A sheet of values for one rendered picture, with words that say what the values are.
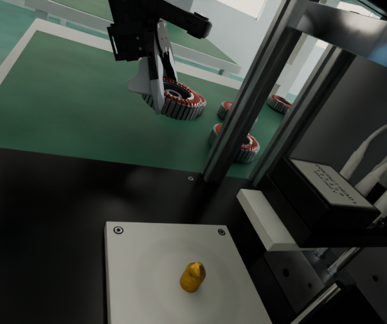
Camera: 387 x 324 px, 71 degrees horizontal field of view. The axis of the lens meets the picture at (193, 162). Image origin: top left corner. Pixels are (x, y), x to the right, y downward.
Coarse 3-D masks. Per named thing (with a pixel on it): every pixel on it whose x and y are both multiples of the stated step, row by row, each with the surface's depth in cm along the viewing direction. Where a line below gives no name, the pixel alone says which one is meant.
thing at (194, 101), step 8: (168, 80) 53; (176, 80) 54; (168, 88) 53; (176, 88) 53; (184, 88) 53; (144, 96) 48; (168, 96) 46; (176, 96) 50; (184, 96) 53; (192, 96) 50; (152, 104) 47; (168, 104) 47; (176, 104) 46; (184, 104) 47; (192, 104) 48; (200, 104) 50; (168, 112) 47; (176, 112) 47; (184, 112) 47; (192, 112) 49
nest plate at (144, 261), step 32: (128, 224) 29; (160, 224) 31; (192, 224) 33; (128, 256) 26; (160, 256) 27; (192, 256) 29; (224, 256) 31; (128, 288) 24; (160, 288) 25; (224, 288) 27; (128, 320) 22; (160, 320) 22; (192, 320) 23; (224, 320) 24; (256, 320) 26
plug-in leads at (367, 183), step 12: (360, 156) 26; (348, 168) 26; (384, 168) 23; (372, 180) 24; (384, 180) 28; (360, 192) 25; (372, 192) 28; (384, 192) 23; (384, 204) 23; (384, 216) 25
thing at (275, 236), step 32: (288, 160) 23; (256, 192) 25; (288, 192) 22; (320, 192) 20; (352, 192) 23; (256, 224) 22; (288, 224) 22; (320, 224) 20; (352, 224) 21; (384, 224) 25; (352, 256) 27
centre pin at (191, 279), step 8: (192, 264) 25; (200, 264) 25; (184, 272) 25; (192, 272) 25; (200, 272) 25; (184, 280) 25; (192, 280) 24; (200, 280) 25; (184, 288) 25; (192, 288) 25
